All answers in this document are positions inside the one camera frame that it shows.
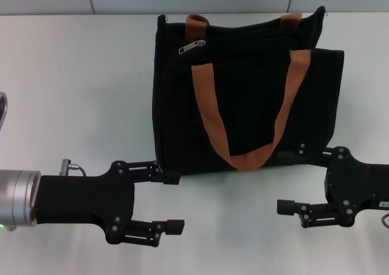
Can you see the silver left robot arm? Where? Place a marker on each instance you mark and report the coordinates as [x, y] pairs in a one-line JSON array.
[[18, 196]]

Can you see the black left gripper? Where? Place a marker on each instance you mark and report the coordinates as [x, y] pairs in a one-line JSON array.
[[82, 199]]

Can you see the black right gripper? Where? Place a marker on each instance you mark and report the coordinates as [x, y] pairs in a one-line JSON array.
[[349, 186]]

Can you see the silver zipper pull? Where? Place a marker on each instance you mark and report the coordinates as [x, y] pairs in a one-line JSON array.
[[190, 47]]

